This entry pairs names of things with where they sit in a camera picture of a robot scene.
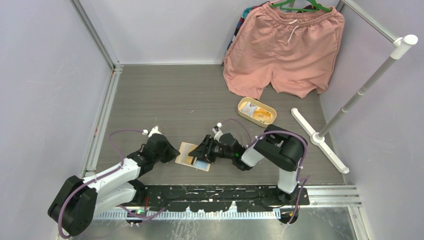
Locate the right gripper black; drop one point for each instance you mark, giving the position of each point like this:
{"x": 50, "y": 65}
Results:
{"x": 202, "y": 151}

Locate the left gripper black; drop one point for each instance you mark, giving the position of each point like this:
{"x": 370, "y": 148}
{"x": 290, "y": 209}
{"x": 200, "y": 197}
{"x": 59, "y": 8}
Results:
{"x": 172, "y": 153}

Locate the yellow card with dark stripe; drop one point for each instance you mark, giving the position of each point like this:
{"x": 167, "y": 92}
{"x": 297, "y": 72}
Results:
{"x": 190, "y": 160}

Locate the beige leather card holder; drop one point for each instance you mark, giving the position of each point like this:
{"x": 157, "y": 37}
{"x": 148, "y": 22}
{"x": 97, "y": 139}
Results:
{"x": 185, "y": 149}

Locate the orange credit card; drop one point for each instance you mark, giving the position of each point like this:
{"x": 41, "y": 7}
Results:
{"x": 262, "y": 115}

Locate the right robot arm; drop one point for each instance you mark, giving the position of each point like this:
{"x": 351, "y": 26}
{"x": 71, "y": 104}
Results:
{"x": 283, "y": 148}

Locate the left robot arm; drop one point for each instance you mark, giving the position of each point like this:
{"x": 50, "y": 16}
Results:
{"x": 79, "y": 200}

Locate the white card in tray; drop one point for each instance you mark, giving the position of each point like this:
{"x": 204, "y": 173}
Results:
{"x": 249, "y": 109}

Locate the yellow oval tray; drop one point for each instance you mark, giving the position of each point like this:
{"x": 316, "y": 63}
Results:
{"x": 260, "y": 105}

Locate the pink shorts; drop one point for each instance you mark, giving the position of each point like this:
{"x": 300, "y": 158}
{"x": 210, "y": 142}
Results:
{"x": 295, "y": 53}

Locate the colourful garment behind shorts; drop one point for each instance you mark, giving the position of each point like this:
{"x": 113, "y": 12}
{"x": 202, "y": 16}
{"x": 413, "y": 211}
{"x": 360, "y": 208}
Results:
{"x": 240, "y": 22}

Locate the green clothes hanger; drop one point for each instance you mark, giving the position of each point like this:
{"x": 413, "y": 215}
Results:
{"x": 299, "y": 6}

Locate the white clothes rack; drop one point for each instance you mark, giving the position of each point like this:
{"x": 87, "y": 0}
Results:
{"x": 401, "y": 46}

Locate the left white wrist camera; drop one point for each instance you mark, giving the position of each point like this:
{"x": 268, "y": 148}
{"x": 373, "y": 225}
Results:
{"x": 150, "y": 133}

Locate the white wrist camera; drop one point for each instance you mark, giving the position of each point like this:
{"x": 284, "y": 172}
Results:
{"x": 217, "y": 131}
{"x": 150, "y": 133}

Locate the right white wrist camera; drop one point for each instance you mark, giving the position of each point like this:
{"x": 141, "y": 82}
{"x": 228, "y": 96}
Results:
{"x": 217, "y": 131}

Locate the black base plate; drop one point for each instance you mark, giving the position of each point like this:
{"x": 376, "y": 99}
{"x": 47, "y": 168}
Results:
{"x": 217, "y": 198}

